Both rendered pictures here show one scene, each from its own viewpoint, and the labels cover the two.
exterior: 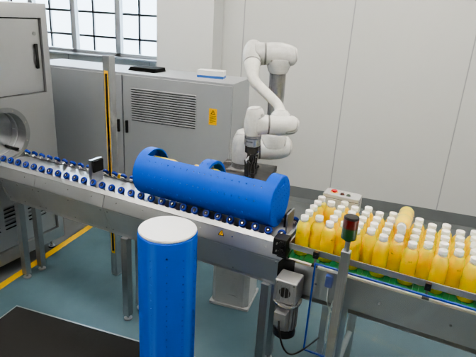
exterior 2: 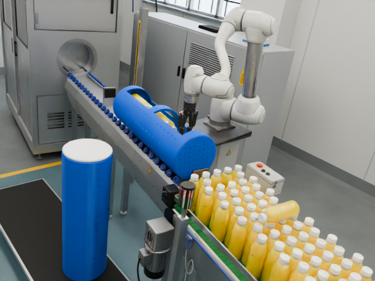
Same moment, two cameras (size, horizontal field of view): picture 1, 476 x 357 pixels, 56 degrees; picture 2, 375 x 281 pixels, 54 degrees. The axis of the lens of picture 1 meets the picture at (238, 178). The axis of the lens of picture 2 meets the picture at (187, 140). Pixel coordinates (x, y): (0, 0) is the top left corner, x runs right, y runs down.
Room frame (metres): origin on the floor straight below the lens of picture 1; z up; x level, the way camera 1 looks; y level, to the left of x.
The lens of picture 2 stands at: (0.55, -1.07, 2.05)
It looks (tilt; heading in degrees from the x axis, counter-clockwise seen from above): 25 degrees down; 29
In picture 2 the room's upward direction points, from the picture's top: 9 degrees clockwise
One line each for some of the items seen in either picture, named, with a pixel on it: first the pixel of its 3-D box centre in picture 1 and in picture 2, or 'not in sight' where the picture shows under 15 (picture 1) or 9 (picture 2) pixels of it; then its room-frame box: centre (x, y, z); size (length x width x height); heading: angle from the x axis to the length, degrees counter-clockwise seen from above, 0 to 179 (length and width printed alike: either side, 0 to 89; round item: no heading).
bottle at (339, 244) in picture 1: (341, 242); (219, 212); (1.97, -0.53, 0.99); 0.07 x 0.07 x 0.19
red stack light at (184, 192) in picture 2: (350, 222); (187, 190); (1.69, -0.48, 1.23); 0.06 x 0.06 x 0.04
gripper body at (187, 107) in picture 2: (251, 154); (189, 108); (2.35, -0.07, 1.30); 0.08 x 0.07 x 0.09; 155
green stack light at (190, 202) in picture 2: (349, 232); (186, 199); (1.69, -0.48, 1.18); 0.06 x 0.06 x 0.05
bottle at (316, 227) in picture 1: (316, 236); (204, 198); (2.02, -0.41, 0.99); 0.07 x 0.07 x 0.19
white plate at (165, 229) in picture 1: (167, 229); (87, 149); (1.93, 0.32, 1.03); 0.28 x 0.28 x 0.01
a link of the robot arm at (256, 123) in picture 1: (256, 120); (195, 79); (2.35, -0.08, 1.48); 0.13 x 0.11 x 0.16; 94
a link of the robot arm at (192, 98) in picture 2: (252, 140); (191, 96); (2.35, -0.07, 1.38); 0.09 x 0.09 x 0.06
